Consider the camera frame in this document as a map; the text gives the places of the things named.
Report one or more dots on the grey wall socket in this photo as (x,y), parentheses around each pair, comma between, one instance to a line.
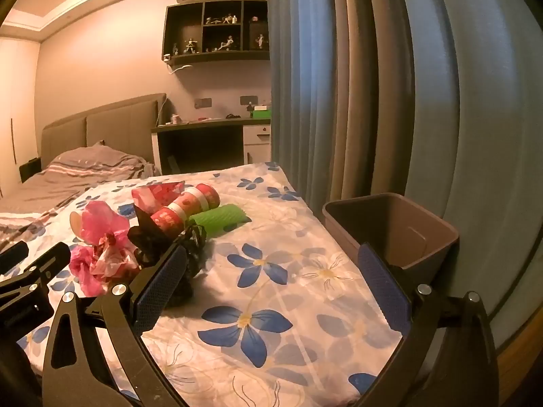
(246,100)
(202,103)

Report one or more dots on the group of small figurines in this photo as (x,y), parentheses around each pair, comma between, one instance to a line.
(227,44)

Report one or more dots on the white wardrobe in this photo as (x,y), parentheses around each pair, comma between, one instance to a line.
(17,114)

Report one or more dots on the red plastic bag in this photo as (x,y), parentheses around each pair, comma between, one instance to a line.
(155,195)

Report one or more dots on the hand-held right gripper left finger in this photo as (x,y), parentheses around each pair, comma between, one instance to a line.
(163,282)

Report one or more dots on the green foam net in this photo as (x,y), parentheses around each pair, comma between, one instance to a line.
(220,217)

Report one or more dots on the grey window curtain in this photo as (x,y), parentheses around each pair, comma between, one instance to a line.
(424,93)

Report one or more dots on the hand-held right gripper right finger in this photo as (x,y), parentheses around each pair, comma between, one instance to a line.
(382,282)

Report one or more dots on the pink plastic bag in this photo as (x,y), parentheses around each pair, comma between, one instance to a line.
(102,220)

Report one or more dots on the dark desk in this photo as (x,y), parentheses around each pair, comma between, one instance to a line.
(199,125)

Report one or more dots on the green box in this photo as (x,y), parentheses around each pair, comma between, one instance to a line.
(261,113)

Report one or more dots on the white drawer cabinet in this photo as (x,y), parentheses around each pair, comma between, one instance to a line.
(256,142)

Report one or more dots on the dark wall shelf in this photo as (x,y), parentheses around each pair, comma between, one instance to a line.
(174,21)

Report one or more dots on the black plastic bag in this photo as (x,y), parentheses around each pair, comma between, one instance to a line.
(146,231)

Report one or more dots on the padded bed headboard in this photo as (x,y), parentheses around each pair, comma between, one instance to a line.
(118,131)

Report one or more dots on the grey striped duvet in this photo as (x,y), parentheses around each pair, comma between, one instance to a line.
(85,169)

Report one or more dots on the brown plastic trash bin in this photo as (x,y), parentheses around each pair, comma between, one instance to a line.
(424,246)

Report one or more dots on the red printed paper cup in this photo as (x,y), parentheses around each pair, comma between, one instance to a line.
(169,219)
(199,197)

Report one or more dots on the black bedside stand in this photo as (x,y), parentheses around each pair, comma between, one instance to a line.
(30,169)

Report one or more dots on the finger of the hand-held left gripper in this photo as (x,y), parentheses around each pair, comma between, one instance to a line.
(15,255)
(46,260)

